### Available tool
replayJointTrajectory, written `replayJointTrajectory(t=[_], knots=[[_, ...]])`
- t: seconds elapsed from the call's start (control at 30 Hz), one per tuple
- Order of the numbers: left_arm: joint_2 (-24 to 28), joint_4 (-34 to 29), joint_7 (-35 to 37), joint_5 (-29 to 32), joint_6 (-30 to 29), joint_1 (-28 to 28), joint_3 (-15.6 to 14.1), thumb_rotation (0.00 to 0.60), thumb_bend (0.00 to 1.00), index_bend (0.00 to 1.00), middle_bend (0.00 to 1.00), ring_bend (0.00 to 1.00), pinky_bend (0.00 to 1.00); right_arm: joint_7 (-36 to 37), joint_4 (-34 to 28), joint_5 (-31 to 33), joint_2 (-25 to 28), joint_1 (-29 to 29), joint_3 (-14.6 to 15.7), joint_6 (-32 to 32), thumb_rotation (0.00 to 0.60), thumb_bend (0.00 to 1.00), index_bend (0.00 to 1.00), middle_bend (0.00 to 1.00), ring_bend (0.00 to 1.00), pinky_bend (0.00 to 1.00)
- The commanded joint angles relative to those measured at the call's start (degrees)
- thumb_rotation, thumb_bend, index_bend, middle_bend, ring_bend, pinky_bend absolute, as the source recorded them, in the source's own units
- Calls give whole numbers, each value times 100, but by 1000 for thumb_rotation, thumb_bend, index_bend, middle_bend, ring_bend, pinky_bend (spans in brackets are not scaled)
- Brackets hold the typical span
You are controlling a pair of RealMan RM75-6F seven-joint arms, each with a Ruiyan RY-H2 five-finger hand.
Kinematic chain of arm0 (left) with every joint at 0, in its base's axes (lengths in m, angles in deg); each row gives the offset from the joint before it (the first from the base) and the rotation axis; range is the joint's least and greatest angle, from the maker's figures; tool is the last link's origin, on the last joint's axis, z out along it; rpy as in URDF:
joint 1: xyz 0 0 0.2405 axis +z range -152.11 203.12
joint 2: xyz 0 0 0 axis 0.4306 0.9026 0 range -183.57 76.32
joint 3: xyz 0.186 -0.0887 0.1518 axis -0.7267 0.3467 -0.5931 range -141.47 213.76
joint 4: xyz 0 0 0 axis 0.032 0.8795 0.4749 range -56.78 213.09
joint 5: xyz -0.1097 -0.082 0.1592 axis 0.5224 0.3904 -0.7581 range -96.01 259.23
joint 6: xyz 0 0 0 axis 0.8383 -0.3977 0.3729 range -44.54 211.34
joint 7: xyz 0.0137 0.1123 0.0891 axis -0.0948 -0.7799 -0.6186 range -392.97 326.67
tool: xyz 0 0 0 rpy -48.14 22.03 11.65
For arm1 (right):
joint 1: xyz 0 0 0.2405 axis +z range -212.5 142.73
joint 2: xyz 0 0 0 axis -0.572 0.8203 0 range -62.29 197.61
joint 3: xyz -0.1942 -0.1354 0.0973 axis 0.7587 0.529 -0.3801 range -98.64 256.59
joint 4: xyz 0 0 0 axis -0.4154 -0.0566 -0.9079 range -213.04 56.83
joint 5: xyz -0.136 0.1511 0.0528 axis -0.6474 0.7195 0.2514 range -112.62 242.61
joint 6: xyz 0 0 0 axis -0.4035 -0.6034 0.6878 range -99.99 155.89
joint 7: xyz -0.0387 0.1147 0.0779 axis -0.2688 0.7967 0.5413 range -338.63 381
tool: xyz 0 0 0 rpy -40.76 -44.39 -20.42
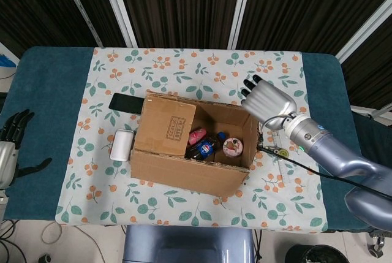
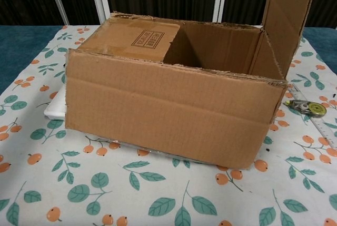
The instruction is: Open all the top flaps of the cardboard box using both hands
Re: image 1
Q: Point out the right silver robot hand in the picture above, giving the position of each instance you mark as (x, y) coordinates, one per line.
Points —
(272, 100)

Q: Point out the brown cardboard box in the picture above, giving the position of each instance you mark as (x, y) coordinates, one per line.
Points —
(183, 177)

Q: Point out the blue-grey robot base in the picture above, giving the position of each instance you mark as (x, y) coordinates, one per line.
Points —
(183, 244)

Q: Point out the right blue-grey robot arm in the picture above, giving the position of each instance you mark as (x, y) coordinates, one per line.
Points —
(337, 155)

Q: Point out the round pink tin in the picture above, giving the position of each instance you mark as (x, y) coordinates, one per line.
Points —
(232, 147)

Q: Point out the clear plastic ruler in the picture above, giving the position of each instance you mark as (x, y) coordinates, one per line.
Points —
(285, 171)

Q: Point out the cola bottle blue label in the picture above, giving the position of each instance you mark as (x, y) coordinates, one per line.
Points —
(203, 149)

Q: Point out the small pink packet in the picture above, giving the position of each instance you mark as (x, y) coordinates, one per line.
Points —
(196, 136)

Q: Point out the dark fabric storage bin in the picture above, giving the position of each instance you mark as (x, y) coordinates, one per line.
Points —
(376, 128)

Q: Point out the black smartphone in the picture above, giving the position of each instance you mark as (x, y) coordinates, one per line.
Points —
(122, 103)

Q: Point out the white rectangular case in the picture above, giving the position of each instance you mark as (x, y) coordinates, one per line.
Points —
(121, 146)

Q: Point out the black round bin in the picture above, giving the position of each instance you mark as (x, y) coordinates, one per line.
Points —
(315, 255)

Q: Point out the black caster wheel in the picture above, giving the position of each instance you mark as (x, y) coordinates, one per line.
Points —
(377, 247)

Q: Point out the floral print tablecloth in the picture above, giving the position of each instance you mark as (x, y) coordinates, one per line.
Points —
(92, 189)

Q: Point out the teal table cover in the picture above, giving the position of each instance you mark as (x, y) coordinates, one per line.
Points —
(46, 91)

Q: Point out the small black floor object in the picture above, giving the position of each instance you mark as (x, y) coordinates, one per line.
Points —
(45, 258)

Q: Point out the slanted white frame post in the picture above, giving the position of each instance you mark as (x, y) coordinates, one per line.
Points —
(364, 34)

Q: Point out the wide white frame post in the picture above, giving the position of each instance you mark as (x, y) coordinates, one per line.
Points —
(118, 5)

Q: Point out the thin white frame post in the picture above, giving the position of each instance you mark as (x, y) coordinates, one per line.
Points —
(80, 5)

